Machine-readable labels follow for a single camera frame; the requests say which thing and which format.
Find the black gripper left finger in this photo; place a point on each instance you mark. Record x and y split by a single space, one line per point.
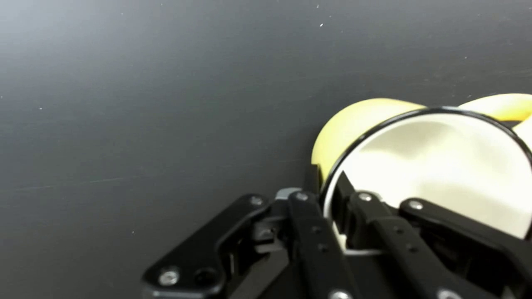
264 249

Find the yellow enamel mug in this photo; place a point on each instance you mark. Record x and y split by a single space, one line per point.
473 159

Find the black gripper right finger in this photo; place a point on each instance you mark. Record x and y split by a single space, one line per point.
438 254

